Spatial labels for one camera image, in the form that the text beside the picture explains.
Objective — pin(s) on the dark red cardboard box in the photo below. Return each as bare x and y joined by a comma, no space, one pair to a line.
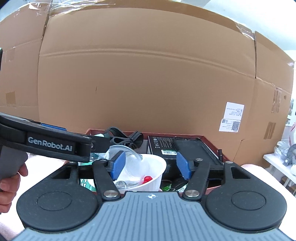
179,184

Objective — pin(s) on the white side table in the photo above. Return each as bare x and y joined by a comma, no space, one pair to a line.
279,170

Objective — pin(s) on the green printed packet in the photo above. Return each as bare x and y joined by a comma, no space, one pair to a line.
88,183

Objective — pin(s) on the person's left hand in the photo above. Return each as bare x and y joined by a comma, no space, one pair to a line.
9,188

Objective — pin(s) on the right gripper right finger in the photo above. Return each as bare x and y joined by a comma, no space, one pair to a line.
232,196

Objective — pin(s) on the white plastic bowl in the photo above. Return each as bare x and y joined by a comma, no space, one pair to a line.
156,166

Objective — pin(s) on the small clear plastic cup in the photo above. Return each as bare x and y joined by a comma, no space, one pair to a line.
135,165

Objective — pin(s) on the black electronics box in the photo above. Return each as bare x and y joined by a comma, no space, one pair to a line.
164,147

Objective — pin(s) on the large brown cardboard backdrop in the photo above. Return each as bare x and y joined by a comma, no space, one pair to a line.
150,66

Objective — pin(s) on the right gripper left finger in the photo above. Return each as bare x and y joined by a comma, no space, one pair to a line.
59,203

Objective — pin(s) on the black phone case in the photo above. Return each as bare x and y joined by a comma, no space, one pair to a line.
193,149

